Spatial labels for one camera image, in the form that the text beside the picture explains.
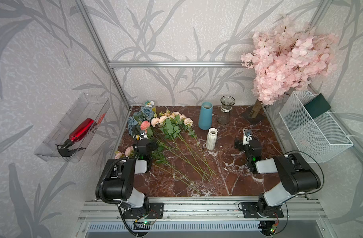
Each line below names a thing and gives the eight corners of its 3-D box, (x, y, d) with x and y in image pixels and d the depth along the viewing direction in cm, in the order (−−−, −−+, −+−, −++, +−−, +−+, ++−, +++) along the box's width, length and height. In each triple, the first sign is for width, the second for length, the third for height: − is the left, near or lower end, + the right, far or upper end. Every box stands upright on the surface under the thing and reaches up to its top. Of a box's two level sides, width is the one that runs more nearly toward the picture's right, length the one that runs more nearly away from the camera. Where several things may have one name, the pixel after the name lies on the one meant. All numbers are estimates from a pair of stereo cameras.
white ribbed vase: (206, 150, 98) (208, 135, 85) (205, 142, 102) (208, 127, 88) (214, 150, 98) (218, 135, 85) (213, 142, 102) (217, 127, 88)
